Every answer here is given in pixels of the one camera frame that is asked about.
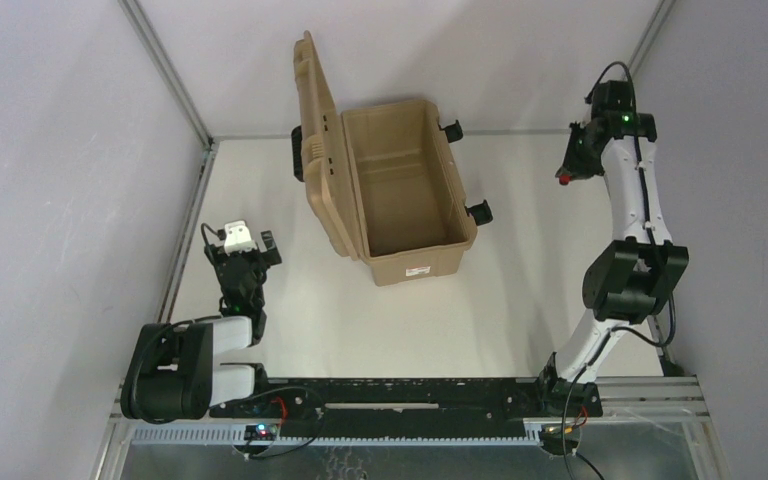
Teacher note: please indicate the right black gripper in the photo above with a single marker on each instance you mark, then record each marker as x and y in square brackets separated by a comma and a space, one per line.
[576, 157]

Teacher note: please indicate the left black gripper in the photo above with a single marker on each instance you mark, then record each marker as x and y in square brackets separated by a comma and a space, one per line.
[242, 259]

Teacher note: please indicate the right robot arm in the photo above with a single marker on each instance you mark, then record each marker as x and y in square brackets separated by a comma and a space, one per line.
[634, 277]

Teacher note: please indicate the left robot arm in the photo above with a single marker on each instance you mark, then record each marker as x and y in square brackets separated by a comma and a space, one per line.
[176, 372]

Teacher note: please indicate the tan plastic storage bin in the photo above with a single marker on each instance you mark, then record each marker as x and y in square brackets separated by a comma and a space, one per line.
[382, 180]

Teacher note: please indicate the left small circuit board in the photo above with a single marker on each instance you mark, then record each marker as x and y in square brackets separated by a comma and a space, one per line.
[261, 432]

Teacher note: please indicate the small circuit board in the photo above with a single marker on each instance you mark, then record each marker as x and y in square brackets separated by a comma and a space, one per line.
[261, 432]
[557, 444]

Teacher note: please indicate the right small circuit board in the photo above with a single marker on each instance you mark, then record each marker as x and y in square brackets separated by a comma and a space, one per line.
[557, 444]

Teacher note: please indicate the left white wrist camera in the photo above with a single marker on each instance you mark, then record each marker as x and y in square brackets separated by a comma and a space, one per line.
[238, 238]

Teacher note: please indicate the aluminium frame rail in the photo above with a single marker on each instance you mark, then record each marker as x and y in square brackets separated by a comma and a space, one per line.
[185, 235]

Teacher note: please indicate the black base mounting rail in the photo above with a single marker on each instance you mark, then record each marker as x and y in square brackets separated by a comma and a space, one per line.
[411, 408]

